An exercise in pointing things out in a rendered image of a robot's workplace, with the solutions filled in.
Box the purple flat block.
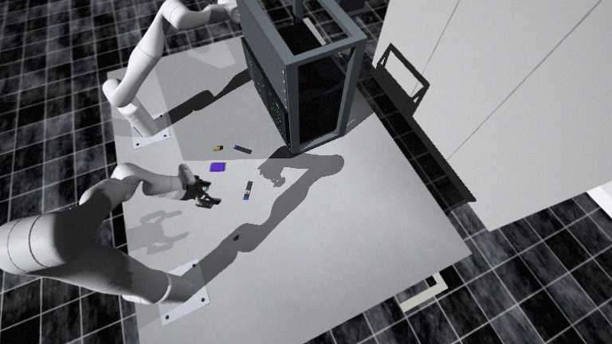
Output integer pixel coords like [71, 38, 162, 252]
[210, 163, 225, 171]

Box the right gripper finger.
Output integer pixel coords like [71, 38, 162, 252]
[194, 175, 211, 187]
[195, 188, 222, 209]

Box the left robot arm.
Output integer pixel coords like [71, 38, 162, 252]
[103, 0, 241, 137]

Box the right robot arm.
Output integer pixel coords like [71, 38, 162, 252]
[0, 162, 195, 304]

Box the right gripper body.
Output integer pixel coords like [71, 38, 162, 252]
[180, 184, 205, 201]

